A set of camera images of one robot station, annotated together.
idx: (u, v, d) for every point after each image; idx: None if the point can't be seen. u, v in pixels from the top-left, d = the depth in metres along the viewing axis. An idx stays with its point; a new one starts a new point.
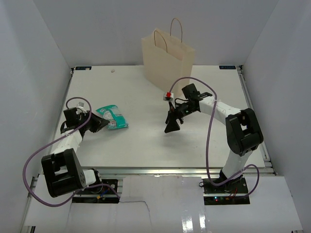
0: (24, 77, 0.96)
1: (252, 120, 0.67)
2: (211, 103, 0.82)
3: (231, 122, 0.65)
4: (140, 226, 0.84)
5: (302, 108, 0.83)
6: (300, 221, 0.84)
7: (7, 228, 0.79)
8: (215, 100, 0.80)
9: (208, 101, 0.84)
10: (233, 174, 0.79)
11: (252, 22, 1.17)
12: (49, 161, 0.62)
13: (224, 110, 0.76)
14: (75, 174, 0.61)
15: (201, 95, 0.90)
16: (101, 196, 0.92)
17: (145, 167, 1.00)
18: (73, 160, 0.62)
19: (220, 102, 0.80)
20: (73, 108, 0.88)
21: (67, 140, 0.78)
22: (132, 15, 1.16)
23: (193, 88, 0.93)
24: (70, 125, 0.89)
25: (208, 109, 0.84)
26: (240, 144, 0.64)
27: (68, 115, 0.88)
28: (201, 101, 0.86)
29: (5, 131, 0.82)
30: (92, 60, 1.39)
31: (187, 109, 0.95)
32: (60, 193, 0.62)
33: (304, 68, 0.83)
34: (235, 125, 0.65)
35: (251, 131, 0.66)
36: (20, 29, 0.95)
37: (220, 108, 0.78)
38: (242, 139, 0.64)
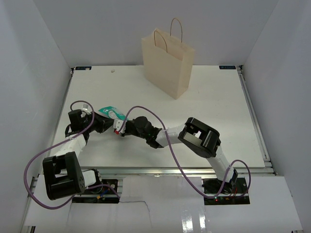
0: (24, 77, 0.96)
1: (198, 124, 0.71)
2: (164, 135, 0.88)
3: (183, 139, 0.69)
4: (140, 226, 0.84)
5: (302, 108, 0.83)
6: (300, 222, 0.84)
7: (7, 228, 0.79)
8: (165, 130, 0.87)
9: (161, 135, 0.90)
10: (225, 174, 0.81)
11: (253, 22, 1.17)
12: (50, 163, 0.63)
13: (174, 132, 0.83)
14: (74, 178, 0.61)
15: (156, 133, 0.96)
16: (101, 196, 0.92)
17: (145, 167, 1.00)
18: (74, 163, 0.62)
19: (169, 129, 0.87)
20: (77, 111, 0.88)
21: (70, 143, 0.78)
22: (132, 15, 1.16)
23: (149, 126, 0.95)
24: (75, 129, 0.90)
25: (164, 141, 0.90)
26: (206, 148, 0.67)
27: (73, 120, 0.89)
28: (157, 138, 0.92)
29: (5, 131, 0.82)
30: (92, 60, 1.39)
31: (135, 134, 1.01)
32: (58, 197, 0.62)
33: (303, 69, 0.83)
34: (188, 138, 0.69)
35: (203, 133, 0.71)
36: (21, 30, 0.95)
37: (170, 133, 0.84)
38: (201, 143, 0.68)
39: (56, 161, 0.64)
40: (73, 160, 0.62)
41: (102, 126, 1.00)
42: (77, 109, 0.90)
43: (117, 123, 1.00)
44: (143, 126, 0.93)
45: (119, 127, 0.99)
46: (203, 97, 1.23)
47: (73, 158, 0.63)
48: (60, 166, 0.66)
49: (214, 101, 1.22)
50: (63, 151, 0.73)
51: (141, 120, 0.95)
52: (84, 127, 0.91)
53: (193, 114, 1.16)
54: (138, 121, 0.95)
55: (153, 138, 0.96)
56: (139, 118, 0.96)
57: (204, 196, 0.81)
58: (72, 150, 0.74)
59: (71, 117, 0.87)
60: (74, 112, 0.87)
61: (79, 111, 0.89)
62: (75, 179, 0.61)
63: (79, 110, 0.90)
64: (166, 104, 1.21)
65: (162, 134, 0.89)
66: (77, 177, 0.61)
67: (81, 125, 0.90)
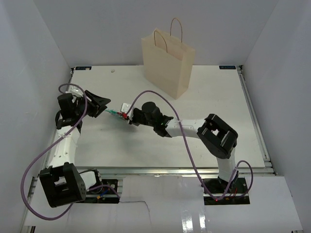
0: (24, 77, 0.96)
1: (219, 123, 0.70)
2: (177, 125, 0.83)
3: (202, 134, 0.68)
4: (140, 227, 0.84)
5: (302, 108, 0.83)
6: (300, 222, 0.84)
7: (7, 228, 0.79)
8: (179, 120, 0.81)
9: (173, 124, 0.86)
10: (231, 175, 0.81)
11: (253, 22, 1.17)
12: (48, 176, 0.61)
13: (192, 125, 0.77)
14: (75, 191, 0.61)
15: (164, 121, 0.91)
16: (101, 196, 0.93)
17: (145, 167, 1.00)
18: (73, 177, 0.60)
19: (185, 121, 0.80)
20: (68, 97, 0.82)
21: (65, 146, 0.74)
22: (132, 15, 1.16)
23: (157, 112, 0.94)
24: (66, 116, 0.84)
25: (177, 131, 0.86)
26: (222, 149, 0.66)
27: (64, 106, 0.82)
28: (168, 126, 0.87)
29: (5, 131, 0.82)
30: (92, 60, 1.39)
31: (145, 122, 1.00)
32: (59, 204, 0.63)
33: (304, 68, 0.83)
34: (208, 135, 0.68)
35: (222, 132, 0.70)
36: (20, 29, 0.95)
37: (186, 126, 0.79)
38: (219, 142, 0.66)
39: (54, 173, 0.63)
40: (72, 174, 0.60)
41: (95, 111, 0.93)
42: (68, 95, 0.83)
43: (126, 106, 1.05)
44: (150, 111, 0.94)
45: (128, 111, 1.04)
46: (203, 97, 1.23)
47: (72, 171, 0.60)
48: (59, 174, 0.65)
49: (214, 101, 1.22)
50: (60, 159, 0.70)
51: (149, 105, 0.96)
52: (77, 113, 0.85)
53: (193, 114, 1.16)
54: (146, 107, 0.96)
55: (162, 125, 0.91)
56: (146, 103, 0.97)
57: (210, 195, 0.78)
58: (69, 158, 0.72)
59: (62, 102, 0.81)
60: (64, 98, 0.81)
61: (70, 96, 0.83)
62: (76, 189, 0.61)
63: (70, 95, 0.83)
64: (167, 104, 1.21)
65: (175, 124, 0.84)
66: (77, 190, 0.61)
67: (73, 112, 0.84)
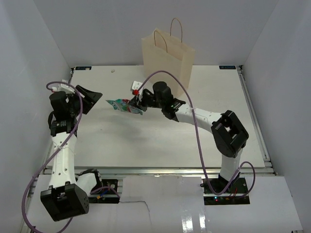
0: (24, 77, 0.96)
1: (234, 120, 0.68)
2: (188, 112, 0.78)
3: (216, 129, 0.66)
4: (140, 227, 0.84)
5: (302, 108, 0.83)
6: (300, 222, 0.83)
7: (7, 228, 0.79)
8: (193, 108, 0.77)
9: (184, 109, 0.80)
10: (233, 175, 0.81)
11: (253, 22, 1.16)
12: (49, 197, 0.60)
13: (206, 117, 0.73)
14: (79, 208, 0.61)
15: (175, 104, 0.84)
16: (101, 196, 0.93)
17: (145, 167, 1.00)
18: (76, 197, 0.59)
19: (198, 110, 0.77)
20: (62, 98, 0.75)
21: (63, 161, 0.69)
22: (132, 15, 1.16)
23: (167, 92, 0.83)
24: (60, 118, 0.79)
25: (187, 119, 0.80)
26: (231, 147, 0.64)
27: (57, 107, 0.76)
28: (178, 112, 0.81)
29: (5, 131, 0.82)
30: (92, 60, 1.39)
31: (154, 104, 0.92)
32: (62, 218, 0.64)
33: (303, 68, 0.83)
34: (221, 131, 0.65)
35: (235, 130, 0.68)
36: (20, 29, 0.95)
37: (199, 116, 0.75)
38: (232, 140, 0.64)
39: (55, 192, 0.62)
40: (75, 194, 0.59)
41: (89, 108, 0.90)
42: (60, 94, 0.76)
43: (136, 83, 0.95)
44: (160, 91, 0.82)
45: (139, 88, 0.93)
46: (203, 96, 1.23)
47: (74, 190, 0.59)
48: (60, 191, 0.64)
49: (214, 101, 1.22)
50: (60, 178, 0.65)
51: (159, 85, 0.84)
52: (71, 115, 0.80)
53: None
54: (157, 85, 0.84)
55: (172, 109, 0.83)
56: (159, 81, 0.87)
57: (214, 192, 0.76)
58: (70, 174, 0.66)
59: (55, 103, 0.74)
60: (59, 99, 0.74)
61: (64, 96, 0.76)
62: (78, 207, 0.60)
63: (63, 95, 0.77)
64: None
65: (188, 111, 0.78)
66: (81, 206, 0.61)
67: (68, 114, 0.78)
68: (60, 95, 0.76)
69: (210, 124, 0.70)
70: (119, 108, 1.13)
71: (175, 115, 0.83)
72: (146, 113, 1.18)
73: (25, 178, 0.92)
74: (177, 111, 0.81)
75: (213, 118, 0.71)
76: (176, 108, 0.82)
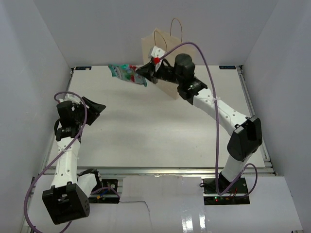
0: (24, 77, 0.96)
1: (257, 129, 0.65)
2: (210, 102, 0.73)
3: (240, 137, 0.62)
4: (140, 227, 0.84)
5: (302, 108, 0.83)
6: (300, 222, 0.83)
7: (7, 228, 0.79)
8: (216, 99, 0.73)
9: (204, 96, 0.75)
10: (235, 177, 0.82)
11: (253, 22, 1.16)
12: (51, 196, 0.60)
13: (229, 116, 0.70)
14: (79, 209, 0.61)
15: (194, 84, 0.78)
16: (101, 196, 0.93)
17: (145, 167, 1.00)
18: (77, 197, 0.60)
19: (220, 103, 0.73)
20: (68, 106, 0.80)
21: (66, 163, 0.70)
22: (132, 15, 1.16)
23: (190, 69, 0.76)
24: (65, 124, 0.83)
25: (205, 107, 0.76)
26: (242, 153, 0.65)
27: (62, 114, 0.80)
28: (197, 96, 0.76)
29: (5, 131, 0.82)
30: (92, 60, 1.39)
31: (169, 79, 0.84)
32: (62, 221, 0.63)
33: (303, 68, 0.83)
34: (244, 138, 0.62)
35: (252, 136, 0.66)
36: (20, 29, 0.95)
37: (223, 113, 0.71)
38: (245, 148, 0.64)
39: (56, 192, 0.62)
40: (76, 194, 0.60)
41: (94, 118, 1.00)
42: (66, 102, 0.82)
43: (158, 51, 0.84)
44: (182, 67, 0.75)
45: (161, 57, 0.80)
46: None
47: (76, 191, 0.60)
48: (61, 192, 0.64)
49: None
50: (61, 178, 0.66)
51: (184, 60, 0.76)
52: (76, 122, 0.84)
53: (193, 114, 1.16)
54: (181, 59, 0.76)
55: (190, 90, 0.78)
56: (183, 55, 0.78)
57: (216, 189, 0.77)
58: (72, 175, 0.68)
59: (61, 110, 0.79)
60: (64, 106, 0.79)
61: (69, 104, 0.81)
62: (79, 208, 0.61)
63: (69, 103, 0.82)
64: (167, 104, 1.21)
65: (210, 101, 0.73)
66: (82, 208, 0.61)
67: (73, 121, 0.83)
68: (66, 103, 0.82)
69: (232, 126, 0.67)
70: (121, 72, 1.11)
71: (191, 97, 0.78)
72: (146, 113, 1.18)
73: (25, 178, 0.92)
74: (196, 95, 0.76)
75: (236, 120, 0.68)
76: (195, 90, 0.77)
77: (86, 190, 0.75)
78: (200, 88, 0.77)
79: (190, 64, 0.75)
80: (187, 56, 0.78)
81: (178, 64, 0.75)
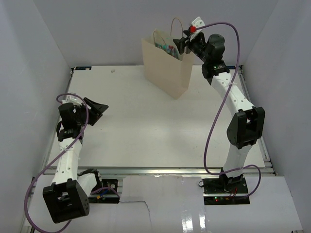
0: (24, 77, 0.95)
1: (260, 121, 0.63)
2: (225, 85, 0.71)
3: (239, 119, 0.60)
4: (140, 227, 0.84)
5: (302, 108, 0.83)
6: (300, 222, 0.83)
7: (8, 228, 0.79)
8: (232, 84, 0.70)
9: (222, 78, 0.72)
10: (231, 170, 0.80)
11: (253, 22, 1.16)
12: (51, 192, 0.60)
13: (236, 101, 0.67)
14: (79, 208, 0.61)
15: (219, 67, 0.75)
16: (101, 196, 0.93)
17: (145, 167, 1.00)
18: (77, 195, 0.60)
19: (234, 88, 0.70)
20: (69, 107, 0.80)
21: (67, 161, 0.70)
22: (132, 15, 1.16)
23: (219, 51, 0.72)
24: (67, 127, 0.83)
25: (219, 89, 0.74)
26: (238, 139, 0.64)
27: (65, 116, 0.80)
28: (216, 76, 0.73)
29: (6, 131, 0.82)
30: (92, 60, 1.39)
31: (197, 53, 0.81)
32: (62, 220, 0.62)
33: (304, 68, 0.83)
34: (242, 122, 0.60)
35: (253, 126, 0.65)
36: (20, 30, 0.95)
37: (233, 97, 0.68)
38: (242, 135, 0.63)
39: (57, 189, 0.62)
40: (76, 191, 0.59)
41: (95, 119, 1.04)
42: (68, 105, 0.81)
43: (199, 23, 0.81)
44: (212, 46, 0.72)
45: (198, 27, 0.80)
46: (203, 96, 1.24)
47: (76, 188, 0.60)
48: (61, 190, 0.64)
49: (214, 101, 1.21)
50: (62, 175, 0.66)
51: (216, 41, 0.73)
52: (77, 124, 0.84)
53: (193, 114, 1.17)
54: (214, 40, 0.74)
55: (212, 69, 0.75)
56: (218, 36, 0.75)
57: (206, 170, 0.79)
58: (73, 174, 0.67)
59: (63, 113, 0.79)
60: (65, 108, 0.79)
61: (71, 106, 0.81)
62: (79, 204, 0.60)
63: (71, 105, 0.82)
64: (167, 104, 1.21)
65: (226, 85, 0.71)
66: (81, 207, 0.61)
67: (75, 123, 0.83)
68: (67, 106, 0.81)
69: (235, 110, 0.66)
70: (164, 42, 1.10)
71: (211, 77, 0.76)
72: (146, 113, 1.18)
73: (25, 178, 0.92)
74: (216, 76, 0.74)
75: (242, 106, 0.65)
76: (217, 71, 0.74)
77: (85, 190, 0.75)
78: (223, 70, 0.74)
79: (220, 45, 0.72)
80: (222, 37, 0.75)
81: (209, 42, 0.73)
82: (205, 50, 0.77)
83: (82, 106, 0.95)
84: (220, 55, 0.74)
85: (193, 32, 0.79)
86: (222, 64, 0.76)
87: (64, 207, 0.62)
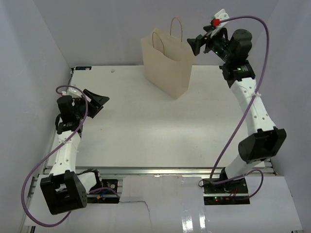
0: (24, 77, 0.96)
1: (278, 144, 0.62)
2: (248, 94, 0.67)
3: (256, 141, 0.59)
4: (140, 227, 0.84)
5: (303, 108, 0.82)
6: (301, 222, 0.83)
7: (8, 228, 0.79)
8: (255, 95, 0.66)
9: (246, 87, 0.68)
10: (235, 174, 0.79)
11: (253, 22, 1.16)
12: (49, 184, 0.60)
13: (257, 117, 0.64)
14: (76, 199, 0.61)
15: (243, 69, 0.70)
16: (101, 196, 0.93)
17: (145, 167, 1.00)
18: (74, 186, 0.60)
19: (256, 102, 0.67)
20: (68, 100, 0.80)
21: (65, 154, 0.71)
22: (132, 15, 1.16)
23: (245, 50, 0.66)
24: (66, 120, 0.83)
25: (240, 97, 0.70)
26: (250, 158, 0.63)
27: (63, 109, 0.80)
28: (239, 82, 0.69)
29: (6, 131, 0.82)
30: (92, 60, 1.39)
31: (217, 52, 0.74)
32: (60, 211, 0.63)
33: (304, 68, 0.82)
34: (259, 144, 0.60)
35: (268, 145, 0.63)
36: (20, 29, 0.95)
37: (254, 113, 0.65)
38: (255, 154, 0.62)
39: (55, 180, 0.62)
40: (73, 183, 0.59)
41: (95, 111, 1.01)
42: (66, 98, 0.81)
43: (223, 16, 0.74)
44: (238, 44, 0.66)
45: (222, 21, 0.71)
46: (203, 96, 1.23)
47: (73, 179, 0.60)
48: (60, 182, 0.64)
49: (214, 101, 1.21)
50: (60, 167, 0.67)
51: (243, 39, 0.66)
52: (76, 117, 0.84)
53: (193, 114, 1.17)
54: (239, 36, 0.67)
55: (234, 71, 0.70)
56: (244, 32, 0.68)
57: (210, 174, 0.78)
58: (70, 165, 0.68)
59: (62, 106, 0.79)
60: (64, 101, 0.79)
61: (69, 99, 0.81)
62: (76, 196, 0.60)
63: (69, 98, 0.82)
64: (167, 104, 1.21)
65: (248, 94, 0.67)
66: (78, 198, 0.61)
67: (74, 116, 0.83)
68: (66, 99, 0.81)
69: (254, 128, 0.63)
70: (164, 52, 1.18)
71: (233, 79, 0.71)
72: (146, 113, 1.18)
73: (25, 178, 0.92)
74: (238, 81, 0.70)
75: (262, 124, 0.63)
76: (241, 74, 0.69)
77: (86, 183, 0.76)
78: (247, 74, 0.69)
79: (247, 43, 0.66)
80: (248, 33, 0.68)
81: (234, 39, 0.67)
82: (229, 48, 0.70)
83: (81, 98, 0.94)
84: (246, 55, 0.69)
85: (216, 25, 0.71)
86: (246, 66, 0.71)
87: (62, 199, 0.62)
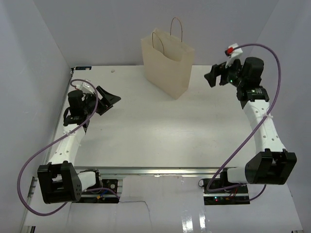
0: (24, 77, 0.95)
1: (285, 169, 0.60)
2: (259, 114, 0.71)
3: (263, 160, 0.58)
4: (140, 227, 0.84)
5: (303, 108, 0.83)
6: (300, 222, 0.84)
7: (8, 228, 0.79)
8: (266, 116, 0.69)
9: (257, 107, 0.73)
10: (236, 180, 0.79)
11: (253, 22, 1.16)
12: (45, 172, 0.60)
13: (266, 137, 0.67)
14: (70, 191, 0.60)
15: (256, 91, 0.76)
16: (101, 196, 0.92)
17: (145, 167, 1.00)
18: (70, 178, 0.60)
19: (267, 123, 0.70)
20: (78, 95, 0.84)
21: (66, 144, 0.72)
22: (132, 15, 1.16)
23: (256, 72, 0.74)
24: (74, 113, 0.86)
25: (252, 118, 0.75)
26: (255, 179, 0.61)
27: (73, 103, 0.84)
28: (251, 103, 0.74)
29: (6, 131, 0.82)
30: (92, 60, 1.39)
31: (232, 79, 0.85)
32: (53, 201, 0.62)
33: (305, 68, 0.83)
34: (265, 164, 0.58)
35: (277, 170, 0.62)
36: (20, 29, 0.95)
37: (263, 133, 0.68)
38: (261, 175, 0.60)
39: (52, 169, 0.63)
40: (70, 174, 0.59)
41: (104, 109, 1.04)
42: (77, 92, 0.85)
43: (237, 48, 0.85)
44: (249, 66, 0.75)
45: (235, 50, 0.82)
46: (203, 96, 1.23)
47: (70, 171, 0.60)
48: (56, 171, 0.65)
49: (214, 102, 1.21)
50: (60, 157, 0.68)
51: (254, 62, 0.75)
52: (84, 112, 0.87)
53: (193, 114, 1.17)
54: (251, 60, 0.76)
55: (249, 92, 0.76)
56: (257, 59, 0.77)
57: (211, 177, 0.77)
58: (69, 157, 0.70)
59: (72, 100, 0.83)
60: (74, 95, 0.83)
61: (80, 94, 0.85)
62: (71, 189, 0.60)
63: (79, 93, 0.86)
64: (167, 104, 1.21)
65: (259, 114, 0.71)
66: (72, 190, 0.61)
67: (82, 110, 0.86)
68: (77, 93, 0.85)
69: (262, 147, 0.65)
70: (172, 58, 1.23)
71: (246, 100, 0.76)
72: (146, 113, 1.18)
73: (25, 178, 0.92)
74: (251, 102, 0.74)
75: (270, 144, 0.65)
76: (254, 95, 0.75)
77: (84, 179, 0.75)
78: (261, 97, 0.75)
79: (258, 66, 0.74)
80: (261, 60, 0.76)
81: (247, 63, 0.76)
82: (242, 73, 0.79)
83: (93, 95, 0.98)
84: (258, 79, 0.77)
85: (230, 52, 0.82)
86: (261, 90, 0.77)
87: (55, 189, 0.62)
